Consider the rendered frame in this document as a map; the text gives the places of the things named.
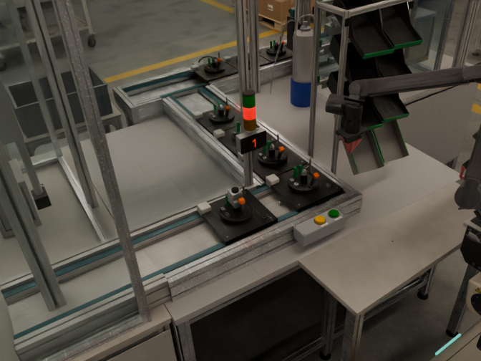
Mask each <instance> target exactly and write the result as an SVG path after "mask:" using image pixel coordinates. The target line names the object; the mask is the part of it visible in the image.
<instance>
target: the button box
mask: <svg viewBox="0 0 481 361"><path fill-rule="evenodd" d="M332 209H335V210H337V211H338V212H339V215H338V216H337V217H330V215H329V211H330V210H332ZM332 209H330V210H328V211H325V212H323V213H321V214H319V215H318V216H323V217H324V218H325V222H324V223H322V224H318V223H316V222H315V217H317V216H314V217H313V218H310V219H309V220H306V221H304V222H302V223H299V224H297V225H295V226H294V227H293V237H294V238H295V240H297V242H299V243H300V245H302V246H303V247H305V246H307V245H309V244H311V243H313V242H315V241H317V240H319V239H322V238H323V237H325V236H328V235H329V234H332V233H333V232H335V231H338V230H339V229H341V228H343V227H345V220H346V216H345V215H344V214H343V213H341V212H340V211H339V210H338V209H336V208H332Z"/></svg>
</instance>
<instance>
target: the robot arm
mask: <svg viewBox="0 0 481 361"><path fill-rule="evenodd" d="M471 82H477V83H480V84H481V62H479V63H477V64H475V65H473V66H467V65H464V66H459V67H453V68H448V69H439V70H433V71H428V72H418V73H413V74H403V75H398V76H393V77H383V78H374V79H364V80H355V81H353V82H352V83H351V84H350V85H349V93H350V95H349V96H345V95H337V94H334V93H333V94H330V95H329V98H328V100H327V101H326V106H325V111H326V112H329V113H332V114H335V115H343V114H344V113H345V111H346V114H345V122H344V127H343V128H340V129H338V130H336V135H340V136H341V138H342V140H343V141H344V144H345V146H346V149H347V152H348V153H349V154H351V153H352V152H353V150H354V148H355V147H356V146H357V145H358V144H359V143H360V141H361V139H362V136H360V134H363V133H368V129H366V128H365V127H363V126H362V125H361V115H362V109H363V104H362V103H361V102H359V101H362V102H364V101H365V98H367V97H374V96H380V95H388V94H394V93H400V92H411V91H417V90H418V91H419V90H428V89H434V88H441V87H451V86H458V85H468V84H469V83H471ZM347 98H349V99H353V100H358V101H353V100H348V99H347ZM463 180H465V183H463V184H462V185H461V186H460V187H459V188H458V189H457V190H456V192H455V203H456V204H457V205H458V206H459V208H458V210H462V209H467V210H470V209H476V210H474V211H473V212H474V213H475V215H476V217H477V218H478V219H479V220H478V223H479V224H480V225H481V187H480V184H481V124H480V129H479V131H478V134H477V138H476V141H475V144H474V148H473V150H472V154H471V157H470V161H469V163H468V167H467V170H466V172H465V176H464V179H463Z"/></svg>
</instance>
